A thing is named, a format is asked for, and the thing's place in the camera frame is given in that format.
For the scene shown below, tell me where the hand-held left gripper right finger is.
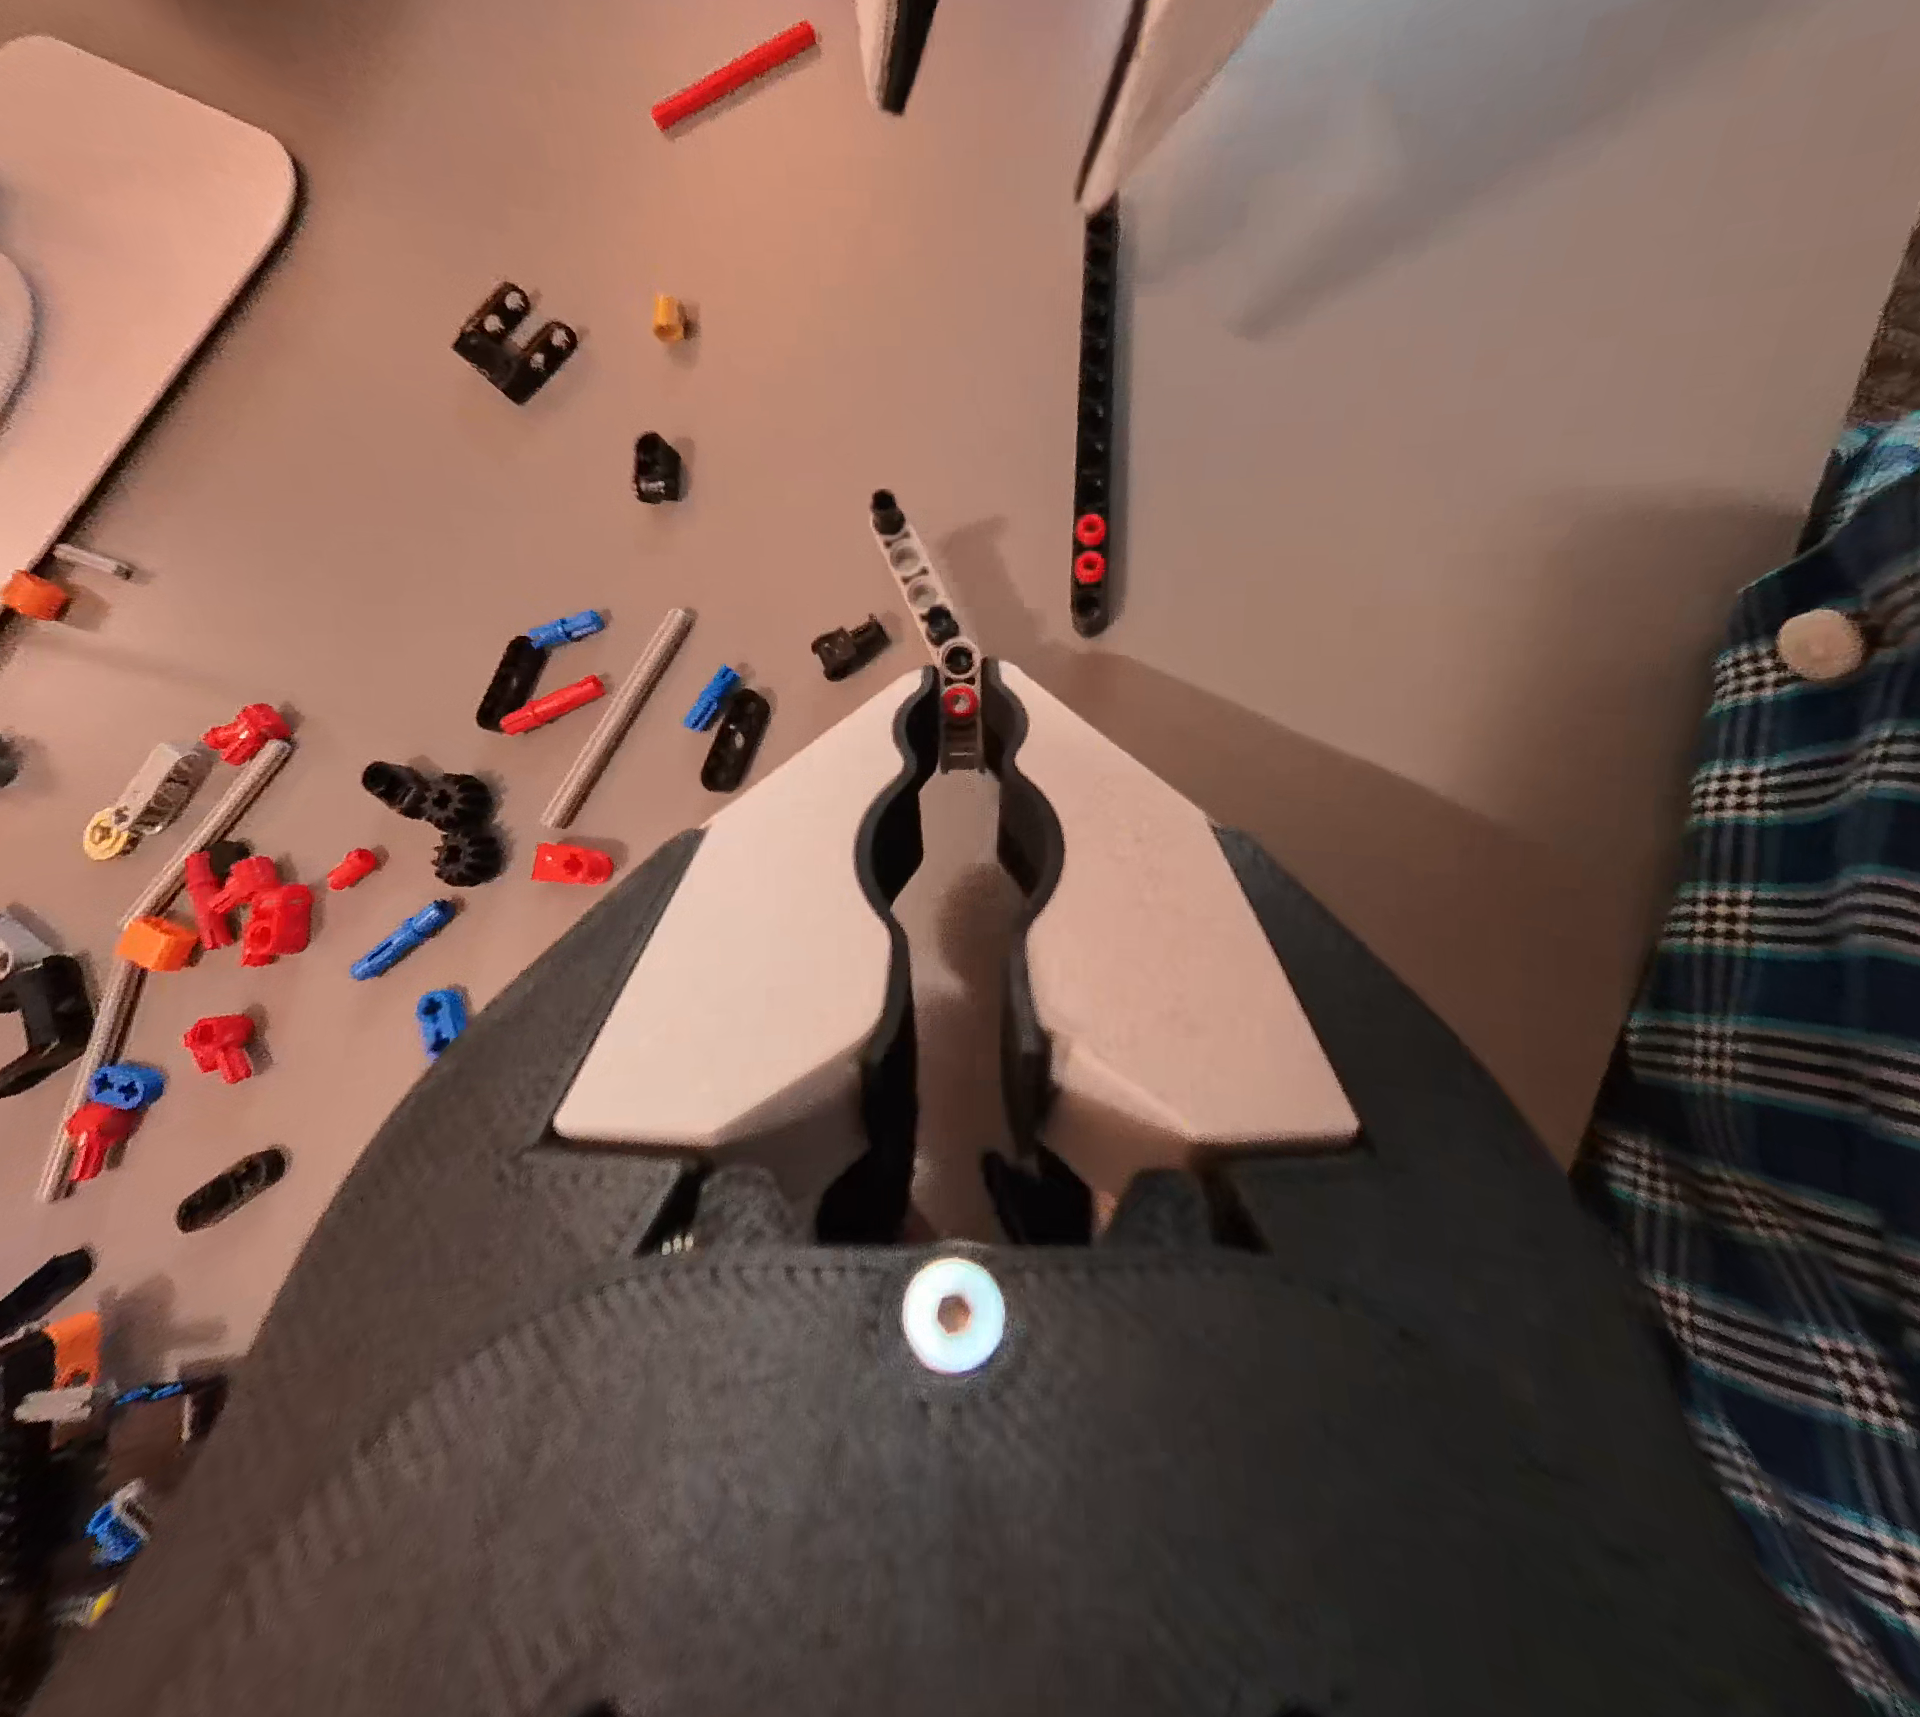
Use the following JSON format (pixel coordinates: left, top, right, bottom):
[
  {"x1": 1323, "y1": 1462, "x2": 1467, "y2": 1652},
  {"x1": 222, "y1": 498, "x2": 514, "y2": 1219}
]
[{"x1": 983, "y1": 657, "x2": 1362, "y2": 1243}]

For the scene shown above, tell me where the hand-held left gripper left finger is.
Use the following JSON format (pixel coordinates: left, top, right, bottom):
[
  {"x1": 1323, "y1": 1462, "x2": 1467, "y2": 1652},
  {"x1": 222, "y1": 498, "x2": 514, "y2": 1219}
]
[{"x1": 553, "y1": 671, "x2": 924, "y2": 1243}]

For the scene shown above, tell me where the grey lego beam with pins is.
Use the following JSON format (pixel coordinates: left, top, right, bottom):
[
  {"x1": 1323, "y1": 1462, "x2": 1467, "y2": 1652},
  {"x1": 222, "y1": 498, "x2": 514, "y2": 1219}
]
[{"x1": 866, "y1": 487, "x2": 996, "y2": 776}]

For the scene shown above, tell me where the long black lego beam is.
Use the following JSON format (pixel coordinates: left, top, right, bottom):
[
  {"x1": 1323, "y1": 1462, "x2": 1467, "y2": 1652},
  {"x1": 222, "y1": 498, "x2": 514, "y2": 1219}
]
[{"x1": 1069, "y1": 198, "x2": 1123, "y2": 641}]

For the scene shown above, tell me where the red lego axle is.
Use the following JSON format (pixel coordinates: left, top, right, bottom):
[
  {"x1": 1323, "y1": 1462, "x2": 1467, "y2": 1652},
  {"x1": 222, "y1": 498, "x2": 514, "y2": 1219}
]
[{"x1": 651, "y1": 21, "x2": 822, "y2": 132}]

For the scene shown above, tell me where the short black lego beam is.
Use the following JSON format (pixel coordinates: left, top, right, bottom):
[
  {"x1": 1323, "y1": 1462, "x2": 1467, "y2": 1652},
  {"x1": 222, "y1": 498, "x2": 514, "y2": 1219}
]
[
  {"x1": 0, "y1": 1246, "x2": 97, "y2": 1338},
  {"x1": 474, "y1": 635, "x2": 546, "y2": 732},
  {"x1": 174, "y1": 1145, "x2": 289, "y2": 1236},
  {"x1": 698, "y1": 686, "x2": 774, "y2": 791}
]

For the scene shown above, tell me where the long blue lego pin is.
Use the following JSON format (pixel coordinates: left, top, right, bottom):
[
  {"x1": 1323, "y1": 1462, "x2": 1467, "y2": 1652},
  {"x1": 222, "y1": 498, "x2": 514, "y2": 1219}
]
[{"x1": 349, "y1": 899, "x2": 459, "y2": 982}]

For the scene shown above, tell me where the red lego axle connector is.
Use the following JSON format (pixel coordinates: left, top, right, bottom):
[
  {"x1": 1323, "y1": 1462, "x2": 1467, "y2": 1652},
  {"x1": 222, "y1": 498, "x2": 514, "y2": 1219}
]
[{"x1": 183, "y1": 851, "x2": 284, "y2": 953}]

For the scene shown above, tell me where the long grey lego axle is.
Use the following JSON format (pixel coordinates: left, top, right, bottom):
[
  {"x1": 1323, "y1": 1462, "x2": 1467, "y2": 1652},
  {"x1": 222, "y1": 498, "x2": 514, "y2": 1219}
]
[{"x1": 36, "y1": 736, "x2": 297, "y2": 1206}]

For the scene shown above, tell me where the black double lego connector block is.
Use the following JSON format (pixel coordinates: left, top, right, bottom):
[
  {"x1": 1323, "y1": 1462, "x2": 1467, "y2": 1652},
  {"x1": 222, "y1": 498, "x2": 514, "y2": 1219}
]
[{"x1": 450, "y1": 279, "x2": 584, "y2": 408}]

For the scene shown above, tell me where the grey lego beam yellow end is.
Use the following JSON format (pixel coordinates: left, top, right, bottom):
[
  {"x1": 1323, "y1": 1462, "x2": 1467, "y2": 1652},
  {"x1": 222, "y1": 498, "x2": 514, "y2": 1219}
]
[{"x1": 80, "y1": 740, "x2": 215, "y2": 864}]

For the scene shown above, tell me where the partly built lego model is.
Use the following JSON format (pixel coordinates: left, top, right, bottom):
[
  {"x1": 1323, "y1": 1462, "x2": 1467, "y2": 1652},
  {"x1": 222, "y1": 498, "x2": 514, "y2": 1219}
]
[{"x1": 0, "y1": 1311, "x2": 231, "y2": 1677}]

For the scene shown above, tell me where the pale rounded flat board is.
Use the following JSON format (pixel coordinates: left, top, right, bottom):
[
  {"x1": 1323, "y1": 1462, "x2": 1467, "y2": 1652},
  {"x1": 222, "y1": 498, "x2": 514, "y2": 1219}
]
[{"x1": 0, "y1": 35, "x2": 300, "y2": 583}]

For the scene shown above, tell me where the black lego bracket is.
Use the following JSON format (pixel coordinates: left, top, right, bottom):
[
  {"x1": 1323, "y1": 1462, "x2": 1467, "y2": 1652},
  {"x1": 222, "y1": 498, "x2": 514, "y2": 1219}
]
[{"x1": 0, "y1": 951, "x2": 97, "y2": 1098}]

